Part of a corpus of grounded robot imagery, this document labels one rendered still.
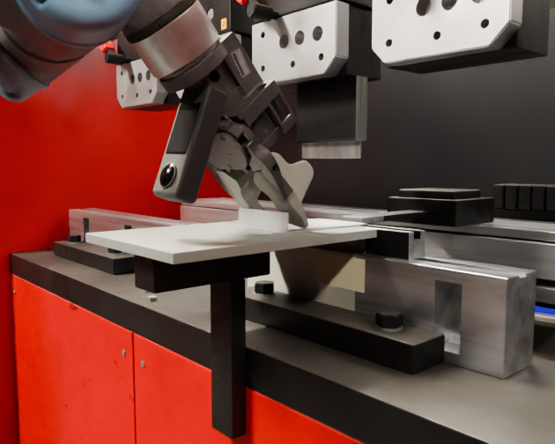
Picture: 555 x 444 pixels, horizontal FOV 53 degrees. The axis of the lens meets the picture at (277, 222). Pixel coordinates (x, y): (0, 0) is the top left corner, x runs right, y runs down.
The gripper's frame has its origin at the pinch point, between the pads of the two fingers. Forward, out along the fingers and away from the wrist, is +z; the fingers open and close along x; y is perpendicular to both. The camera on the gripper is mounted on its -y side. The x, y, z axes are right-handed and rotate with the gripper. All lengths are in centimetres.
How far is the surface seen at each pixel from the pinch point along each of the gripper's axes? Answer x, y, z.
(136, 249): -1.5, -14.6, -10.9
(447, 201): -4.1, 22.3, 17.4
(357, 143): -3.3, 13.2, -0.5
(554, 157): -5, 50, 33
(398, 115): 28, 57, 26
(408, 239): -11.9, 5.3, 6.5
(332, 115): -0.1, 14.7, -3.7
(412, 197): 2.1, 23.0, 17.6
